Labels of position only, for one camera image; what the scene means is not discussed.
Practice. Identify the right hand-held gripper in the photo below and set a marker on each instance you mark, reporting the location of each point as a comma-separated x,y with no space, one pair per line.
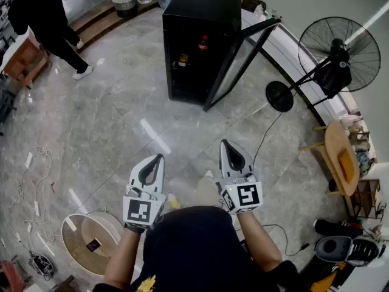
247,195

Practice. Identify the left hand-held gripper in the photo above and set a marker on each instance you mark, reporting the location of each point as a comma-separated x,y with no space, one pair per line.
139,210

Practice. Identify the cola bottle with red cap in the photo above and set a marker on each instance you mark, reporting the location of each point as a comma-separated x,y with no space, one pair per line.
203,43

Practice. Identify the black mini fridge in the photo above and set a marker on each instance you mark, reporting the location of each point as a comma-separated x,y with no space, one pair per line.
197,14

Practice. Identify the person's right forearm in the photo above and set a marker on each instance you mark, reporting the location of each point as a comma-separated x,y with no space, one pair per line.
258,242

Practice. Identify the person's right yellow shoe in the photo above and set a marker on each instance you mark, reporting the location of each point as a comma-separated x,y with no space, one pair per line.
209,174

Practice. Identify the person's beige trousers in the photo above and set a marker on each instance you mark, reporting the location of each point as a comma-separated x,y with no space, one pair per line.
206,193

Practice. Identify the white ribbed stool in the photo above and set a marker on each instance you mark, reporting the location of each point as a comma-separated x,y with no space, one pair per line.
117,221

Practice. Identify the person's dark shirt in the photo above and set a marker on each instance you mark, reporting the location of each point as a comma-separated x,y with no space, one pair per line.
194,248

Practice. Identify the smartphone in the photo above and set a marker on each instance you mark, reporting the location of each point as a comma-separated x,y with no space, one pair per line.
94,245

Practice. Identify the wooden chair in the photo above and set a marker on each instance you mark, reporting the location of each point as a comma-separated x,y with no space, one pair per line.
335,144

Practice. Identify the round white bin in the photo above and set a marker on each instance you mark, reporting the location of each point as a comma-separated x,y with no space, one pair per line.
76,248

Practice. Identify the orange pad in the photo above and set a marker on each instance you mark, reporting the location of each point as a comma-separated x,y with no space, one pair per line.
346,166

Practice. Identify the orange drink bottle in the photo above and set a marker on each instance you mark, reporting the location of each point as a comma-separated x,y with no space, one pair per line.
183,60

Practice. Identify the grey and black helmet device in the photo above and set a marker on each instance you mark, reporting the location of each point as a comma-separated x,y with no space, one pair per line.
334,248

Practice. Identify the black standing fan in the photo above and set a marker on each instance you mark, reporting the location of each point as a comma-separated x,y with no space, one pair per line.
334,71

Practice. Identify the wooden rack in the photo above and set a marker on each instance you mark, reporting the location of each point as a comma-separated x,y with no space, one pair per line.
369,199

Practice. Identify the small black device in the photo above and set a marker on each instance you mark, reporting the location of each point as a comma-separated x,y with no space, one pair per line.
42,265

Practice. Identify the wooden step platform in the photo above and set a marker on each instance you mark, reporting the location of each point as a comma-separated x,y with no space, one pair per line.
97,20

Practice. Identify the wooden desk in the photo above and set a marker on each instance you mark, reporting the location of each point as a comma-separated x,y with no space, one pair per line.
24,59

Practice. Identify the red cloth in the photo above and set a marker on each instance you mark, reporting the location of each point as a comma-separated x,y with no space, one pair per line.
10,277

